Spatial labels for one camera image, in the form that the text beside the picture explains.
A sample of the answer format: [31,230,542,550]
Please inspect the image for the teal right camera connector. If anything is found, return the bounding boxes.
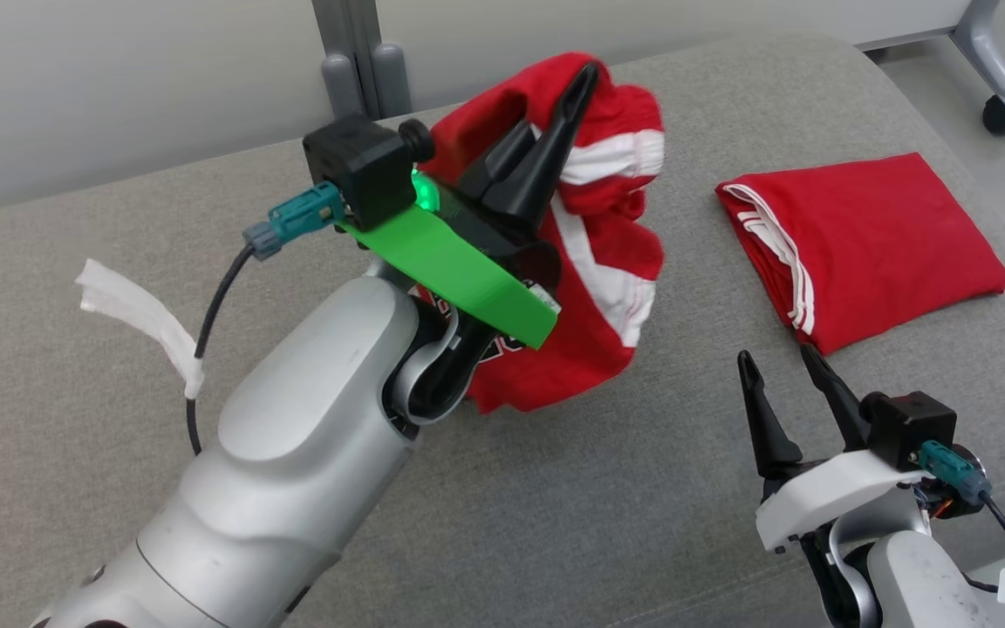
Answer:
[919,440,992,505]

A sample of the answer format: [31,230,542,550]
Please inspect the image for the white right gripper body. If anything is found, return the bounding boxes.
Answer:
[755,449,926,555]

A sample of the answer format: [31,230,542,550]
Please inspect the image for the white tape strip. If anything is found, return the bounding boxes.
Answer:
[75,258,207,400]

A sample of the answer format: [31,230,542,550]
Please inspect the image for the black left camera cable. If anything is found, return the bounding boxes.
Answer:
[186,244,255,456]

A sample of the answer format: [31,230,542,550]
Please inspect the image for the grey frame leg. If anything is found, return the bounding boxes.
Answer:
[949,0,1005,119]

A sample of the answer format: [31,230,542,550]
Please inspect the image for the red basketball jersey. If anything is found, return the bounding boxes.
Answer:
[715,153,1005,357]

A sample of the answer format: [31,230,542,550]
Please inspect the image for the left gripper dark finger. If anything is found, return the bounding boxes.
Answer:
[481,61,599,229]
[457,118,538,200]

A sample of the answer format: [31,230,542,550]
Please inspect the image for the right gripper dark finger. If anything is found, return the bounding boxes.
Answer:
[801,345,872,450]
[736,351,804,479]

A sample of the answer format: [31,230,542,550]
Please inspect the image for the grey metal post red sticker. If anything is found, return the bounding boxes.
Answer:
[311,0,414,120]

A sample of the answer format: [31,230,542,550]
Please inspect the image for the red shorts white stripes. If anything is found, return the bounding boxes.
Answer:
[411,51,667,415]

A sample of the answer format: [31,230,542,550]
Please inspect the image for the teal left camera connector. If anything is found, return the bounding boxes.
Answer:
[243,181,346,261]

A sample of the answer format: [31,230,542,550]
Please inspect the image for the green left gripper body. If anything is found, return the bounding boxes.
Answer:
[337,170,564,350]

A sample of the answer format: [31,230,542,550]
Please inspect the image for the teal camera connector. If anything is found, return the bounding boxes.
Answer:
[243,181,346,261]
[919,440,992,505]

